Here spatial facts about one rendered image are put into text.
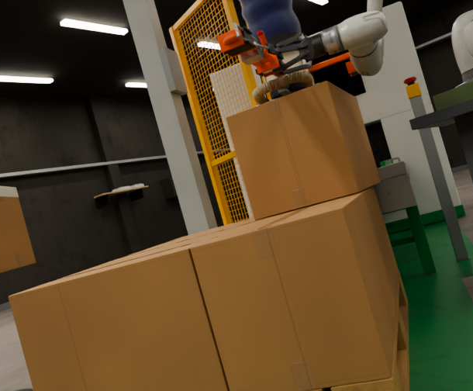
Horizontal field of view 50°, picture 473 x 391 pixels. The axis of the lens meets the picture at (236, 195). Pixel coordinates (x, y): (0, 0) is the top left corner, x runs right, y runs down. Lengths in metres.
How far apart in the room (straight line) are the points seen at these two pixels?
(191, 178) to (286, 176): 1.61
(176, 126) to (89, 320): 2.15
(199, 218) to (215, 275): 2.12
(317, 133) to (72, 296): 0.96
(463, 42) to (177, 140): 1.94
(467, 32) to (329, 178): 0.78
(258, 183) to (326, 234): 0.73
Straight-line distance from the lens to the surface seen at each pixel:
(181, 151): 3.41
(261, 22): 2.11
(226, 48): 1.54
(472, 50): 2.16
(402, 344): 1.79
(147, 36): 3.61
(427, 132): 2.99
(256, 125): 1.87
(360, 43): 1.82
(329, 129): 1.80
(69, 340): 1.54
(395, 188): 2.43
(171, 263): 1.32
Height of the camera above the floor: 0.61
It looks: 1 degrees up
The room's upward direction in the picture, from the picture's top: 16 degrees counter-clockwise
